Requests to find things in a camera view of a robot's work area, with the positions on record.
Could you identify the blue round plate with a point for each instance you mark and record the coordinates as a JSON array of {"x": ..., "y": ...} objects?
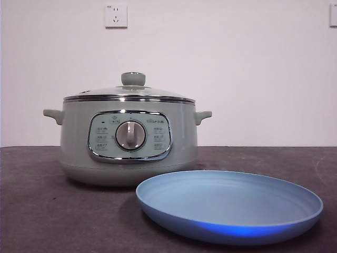
[{"x": 210, "y": 200}]

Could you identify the pale green electric steamer pot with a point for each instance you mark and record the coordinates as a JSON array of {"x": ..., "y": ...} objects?
[{"x": 76, "y": 137}]

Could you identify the white wall power socket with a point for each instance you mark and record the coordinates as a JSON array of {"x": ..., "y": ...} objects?
[{"x": 116, "y": 15}]

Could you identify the glass lid with green knob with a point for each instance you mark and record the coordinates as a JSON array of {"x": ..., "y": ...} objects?
[{"x": 133, "y": 78}]

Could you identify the white wall switch plate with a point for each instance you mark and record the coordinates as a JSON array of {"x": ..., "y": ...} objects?
[{"x": 333, "y": 15}]

